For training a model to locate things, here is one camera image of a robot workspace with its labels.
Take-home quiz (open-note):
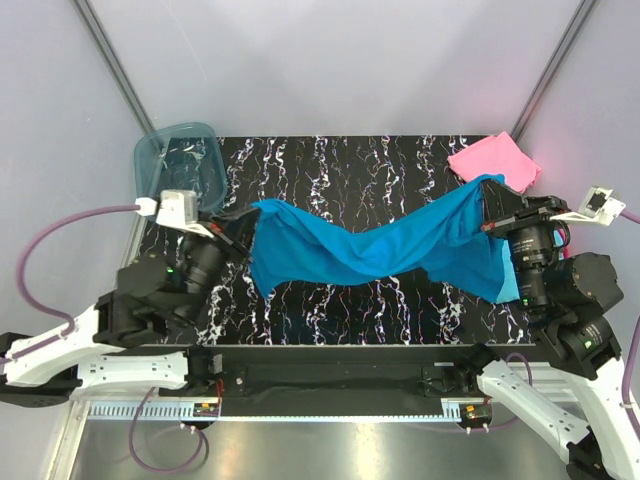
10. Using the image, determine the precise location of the teal plastic bin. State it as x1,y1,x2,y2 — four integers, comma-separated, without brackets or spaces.
133,122,228,213

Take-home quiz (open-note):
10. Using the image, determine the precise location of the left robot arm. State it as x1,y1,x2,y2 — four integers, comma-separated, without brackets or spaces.
1,204,261,408

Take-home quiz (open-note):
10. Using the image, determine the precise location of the magenta folded t-shirt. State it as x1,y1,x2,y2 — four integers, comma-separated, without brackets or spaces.
561,226,571,259

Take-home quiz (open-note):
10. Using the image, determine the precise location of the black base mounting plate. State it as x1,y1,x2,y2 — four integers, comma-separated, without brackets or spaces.
177,345,499,418

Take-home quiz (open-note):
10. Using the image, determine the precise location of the light blue folded t-shirt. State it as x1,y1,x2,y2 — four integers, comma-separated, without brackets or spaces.
496,240,520,304

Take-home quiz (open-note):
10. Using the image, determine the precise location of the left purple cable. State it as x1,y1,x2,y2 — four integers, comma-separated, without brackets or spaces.
0,204,209,474

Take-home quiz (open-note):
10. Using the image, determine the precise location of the corner frame post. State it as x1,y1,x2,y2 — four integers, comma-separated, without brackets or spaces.
71,0,155,134
510,0,600,143

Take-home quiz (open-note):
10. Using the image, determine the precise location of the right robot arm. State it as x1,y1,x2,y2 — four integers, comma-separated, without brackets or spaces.
453,180,639,479

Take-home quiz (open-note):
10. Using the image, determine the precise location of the slotted cable duct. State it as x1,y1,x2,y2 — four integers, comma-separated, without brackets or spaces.
88,399,490,423

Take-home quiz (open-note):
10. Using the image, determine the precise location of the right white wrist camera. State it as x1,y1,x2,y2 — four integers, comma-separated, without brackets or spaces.
551,186,626,227

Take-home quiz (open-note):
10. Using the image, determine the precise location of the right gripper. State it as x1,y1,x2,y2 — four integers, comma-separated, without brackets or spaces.
478,174,570,308

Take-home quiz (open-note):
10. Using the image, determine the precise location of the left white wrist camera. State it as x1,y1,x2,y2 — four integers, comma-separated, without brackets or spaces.
135,190,213,238

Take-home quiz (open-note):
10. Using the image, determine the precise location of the left corner frame post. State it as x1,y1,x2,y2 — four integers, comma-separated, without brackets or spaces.
71,0,155,134

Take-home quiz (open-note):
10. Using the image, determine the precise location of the pink folded t-shirt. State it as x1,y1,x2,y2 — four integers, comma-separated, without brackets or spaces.
448,132,541,193

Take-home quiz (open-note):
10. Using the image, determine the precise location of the right corner frame post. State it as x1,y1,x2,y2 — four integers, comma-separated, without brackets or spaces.
510,0,600,143

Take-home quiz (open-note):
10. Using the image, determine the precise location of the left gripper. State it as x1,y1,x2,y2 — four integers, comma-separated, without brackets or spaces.
177,208,263,326

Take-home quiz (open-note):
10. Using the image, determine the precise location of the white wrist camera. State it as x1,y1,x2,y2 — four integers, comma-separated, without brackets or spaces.
135,190,213,238
551,186,626,227

